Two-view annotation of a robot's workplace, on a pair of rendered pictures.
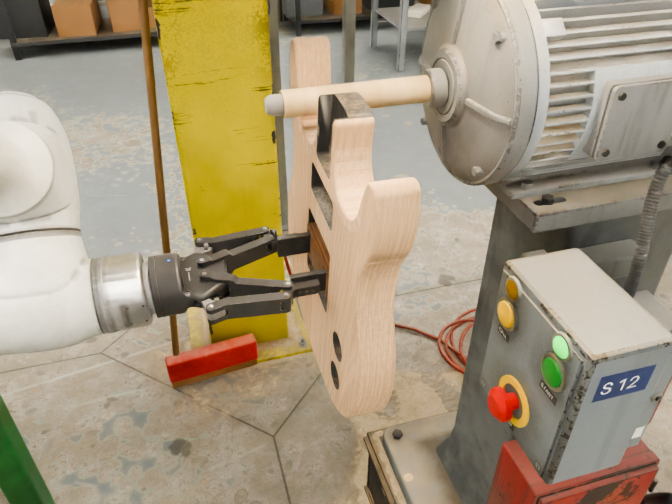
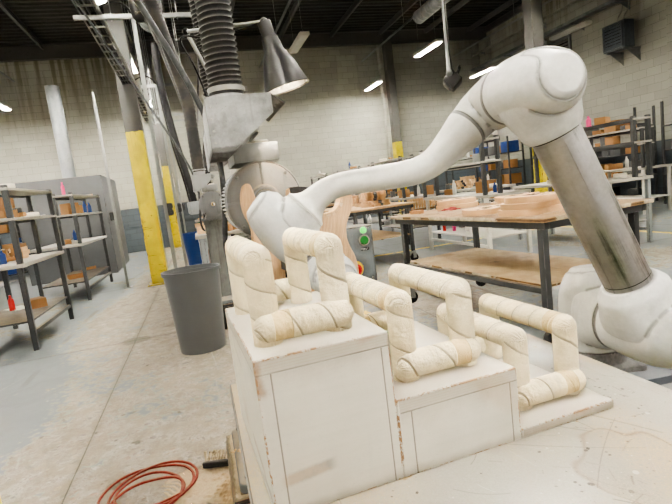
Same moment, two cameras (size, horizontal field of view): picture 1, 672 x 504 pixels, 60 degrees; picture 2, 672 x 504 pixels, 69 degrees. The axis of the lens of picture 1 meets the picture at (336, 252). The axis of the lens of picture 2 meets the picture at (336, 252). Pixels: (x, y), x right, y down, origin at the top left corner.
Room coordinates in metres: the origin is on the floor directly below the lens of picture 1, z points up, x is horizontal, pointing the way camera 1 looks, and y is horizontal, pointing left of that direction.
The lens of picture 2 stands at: (0.47, 1.44, 1.26)
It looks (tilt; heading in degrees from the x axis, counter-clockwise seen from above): 8 degrees down; 271
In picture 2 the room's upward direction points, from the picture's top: 7 degrees counter-clockwise
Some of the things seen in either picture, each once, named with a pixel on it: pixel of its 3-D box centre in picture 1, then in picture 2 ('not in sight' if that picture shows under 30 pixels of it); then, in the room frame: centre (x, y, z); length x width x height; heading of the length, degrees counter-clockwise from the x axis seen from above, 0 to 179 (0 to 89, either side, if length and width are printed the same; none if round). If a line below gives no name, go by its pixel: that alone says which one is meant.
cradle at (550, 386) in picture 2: not in sight; (549, 386); (0.22, 0.82, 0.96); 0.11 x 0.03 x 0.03; 20
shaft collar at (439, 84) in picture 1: (433, 87); not in sight; (0.70, -0.12, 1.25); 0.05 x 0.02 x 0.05; 16
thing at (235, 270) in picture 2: not in sight; (241, 279); (0.62, 0.77, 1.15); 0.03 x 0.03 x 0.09
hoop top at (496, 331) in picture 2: not in sight; (476, 323); (0.29, 0.74, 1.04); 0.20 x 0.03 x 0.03; 109
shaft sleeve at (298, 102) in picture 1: (356, 96); not in sight; (0.67, -0.02, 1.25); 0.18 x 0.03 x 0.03; 106
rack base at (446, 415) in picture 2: not in sight; (408, 381); (0.40, 0.78, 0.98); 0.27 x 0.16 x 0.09; 110
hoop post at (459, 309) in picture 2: not in sight; (460, 326); (0.33, 0.85, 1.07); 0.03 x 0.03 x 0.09
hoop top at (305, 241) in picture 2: not in sight; (308, 241); (0.51, 0.82, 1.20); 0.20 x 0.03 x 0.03; 109
